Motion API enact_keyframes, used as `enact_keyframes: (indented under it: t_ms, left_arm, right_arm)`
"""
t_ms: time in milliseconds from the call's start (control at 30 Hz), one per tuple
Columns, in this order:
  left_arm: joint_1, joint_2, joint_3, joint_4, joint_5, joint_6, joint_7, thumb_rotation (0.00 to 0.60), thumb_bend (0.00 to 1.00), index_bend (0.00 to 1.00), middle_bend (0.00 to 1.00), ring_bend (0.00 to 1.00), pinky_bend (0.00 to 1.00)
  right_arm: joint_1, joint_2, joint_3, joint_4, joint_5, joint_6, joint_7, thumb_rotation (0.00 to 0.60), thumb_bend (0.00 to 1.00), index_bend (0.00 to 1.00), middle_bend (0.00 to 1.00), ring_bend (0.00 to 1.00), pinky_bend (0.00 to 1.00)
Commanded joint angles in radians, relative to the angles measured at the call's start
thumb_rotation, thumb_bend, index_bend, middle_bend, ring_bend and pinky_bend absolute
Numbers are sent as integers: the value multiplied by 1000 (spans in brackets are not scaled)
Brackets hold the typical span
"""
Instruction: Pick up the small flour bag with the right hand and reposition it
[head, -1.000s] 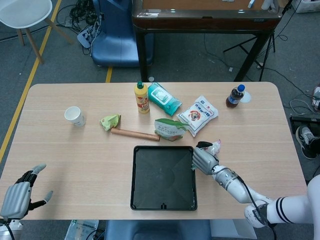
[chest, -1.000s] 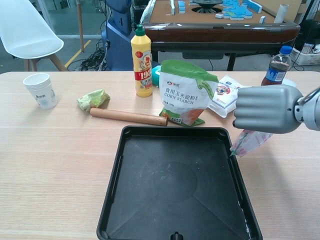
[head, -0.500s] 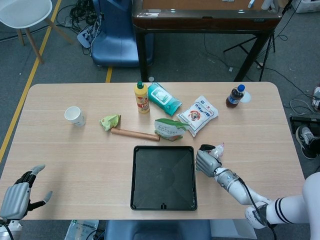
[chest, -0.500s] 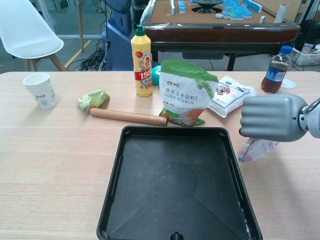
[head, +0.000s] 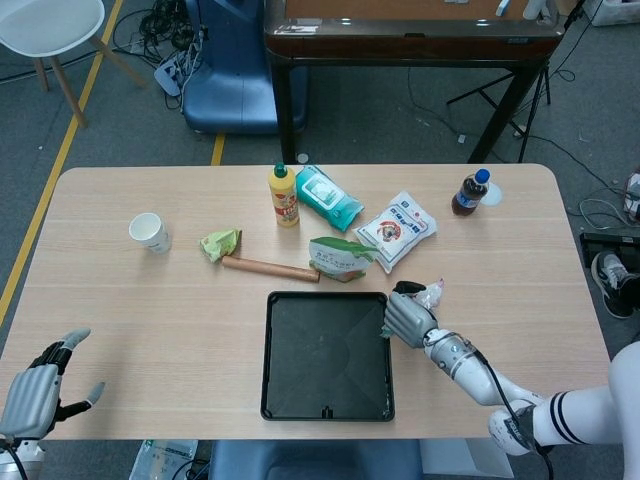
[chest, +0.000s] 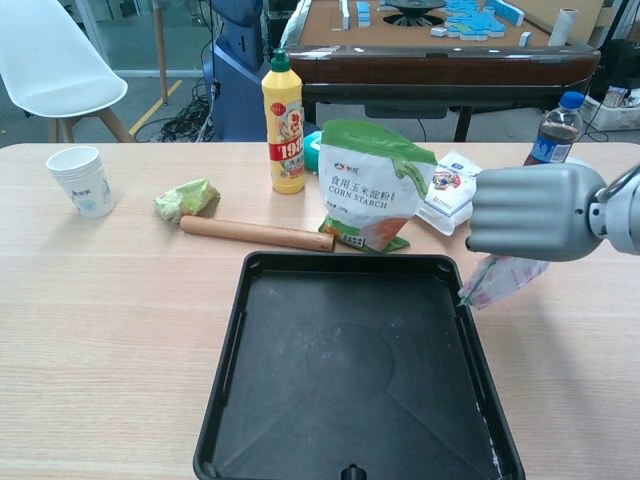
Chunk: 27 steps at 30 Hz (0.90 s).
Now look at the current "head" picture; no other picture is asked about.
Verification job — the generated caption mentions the blue chair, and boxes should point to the blue chair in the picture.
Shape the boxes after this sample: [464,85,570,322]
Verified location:
[180,0,309,136]

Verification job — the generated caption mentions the white bag red blue print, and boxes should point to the white bag red blue print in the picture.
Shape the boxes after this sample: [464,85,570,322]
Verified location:
[352,189,439,275]

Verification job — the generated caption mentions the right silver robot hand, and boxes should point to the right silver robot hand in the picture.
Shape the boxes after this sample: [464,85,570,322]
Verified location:
[382,280,440,350]

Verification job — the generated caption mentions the red white floor item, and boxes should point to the red white floor item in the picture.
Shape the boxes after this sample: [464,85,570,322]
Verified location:
[623,172,640,221]

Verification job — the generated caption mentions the printed clear plastic bag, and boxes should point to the printed clear plastic bag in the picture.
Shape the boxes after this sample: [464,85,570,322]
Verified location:
[130,438,200,480]

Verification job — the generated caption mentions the black square tray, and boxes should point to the black square tray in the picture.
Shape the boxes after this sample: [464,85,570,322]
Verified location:
[259,291,396,424]

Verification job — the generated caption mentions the crumpled green wrapper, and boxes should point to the crumpled green wrapper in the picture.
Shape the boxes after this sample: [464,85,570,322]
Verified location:
[198,227,244,265]

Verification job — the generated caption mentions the small pink snack packet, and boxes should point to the small pink snack packet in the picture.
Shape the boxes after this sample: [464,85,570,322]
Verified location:
[379,277,446,339]

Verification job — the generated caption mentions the black cable tangle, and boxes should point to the black cable tangle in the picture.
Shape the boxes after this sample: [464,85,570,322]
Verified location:
[112,0,206,66]

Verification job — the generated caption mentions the yellow bottle green cap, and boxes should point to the yellow bottle green cap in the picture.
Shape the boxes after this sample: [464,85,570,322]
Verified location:
[268,162,301,230]

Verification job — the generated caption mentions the white paper cup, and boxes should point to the white paper cup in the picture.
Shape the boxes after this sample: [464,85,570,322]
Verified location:
[128,212,173,254]

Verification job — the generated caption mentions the black tripod stand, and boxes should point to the black tripod stand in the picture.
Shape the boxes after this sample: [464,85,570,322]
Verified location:
[446,0,586,164]

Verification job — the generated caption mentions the black white sneaker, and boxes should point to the black white sneaker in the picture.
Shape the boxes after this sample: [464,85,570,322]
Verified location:
[590,251,636,319]

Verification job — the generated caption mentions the wooden rolling pin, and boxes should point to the wooden rolling pin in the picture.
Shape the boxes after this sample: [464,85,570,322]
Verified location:
[221,255,321,284]

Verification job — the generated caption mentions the brown mahjong table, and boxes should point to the brown mahjong table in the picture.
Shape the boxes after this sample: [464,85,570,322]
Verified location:
[263,0,564,165]

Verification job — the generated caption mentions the dark tea bottle blue cap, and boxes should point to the dark tea bottle blue cap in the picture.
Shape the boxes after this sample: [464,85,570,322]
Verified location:
[451,168,492,217]

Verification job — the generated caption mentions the black floor box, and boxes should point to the black floor box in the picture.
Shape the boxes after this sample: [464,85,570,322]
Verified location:
[579,232,640,274]

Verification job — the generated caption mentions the teal wet wipes pack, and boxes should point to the teal wet wipes pack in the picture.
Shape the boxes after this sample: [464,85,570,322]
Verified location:
[294,164,365,234]

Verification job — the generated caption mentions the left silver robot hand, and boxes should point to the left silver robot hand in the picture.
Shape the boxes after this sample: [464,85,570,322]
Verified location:
[0,327,106,441]

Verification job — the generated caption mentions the green white corn starch bag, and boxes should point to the green white corn starch bag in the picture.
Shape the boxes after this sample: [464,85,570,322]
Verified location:
[308,235,380,281]

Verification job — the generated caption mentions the white chair wooden legs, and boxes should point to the white chair wooden legs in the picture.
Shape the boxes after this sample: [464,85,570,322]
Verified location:
[0,0,151,129]

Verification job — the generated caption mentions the white box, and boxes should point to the white box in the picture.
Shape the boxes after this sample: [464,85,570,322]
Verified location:
[418,439,515,480]

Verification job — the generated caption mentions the white power strip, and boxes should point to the white power strip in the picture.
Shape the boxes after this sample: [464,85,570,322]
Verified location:
[153,49,201,97]

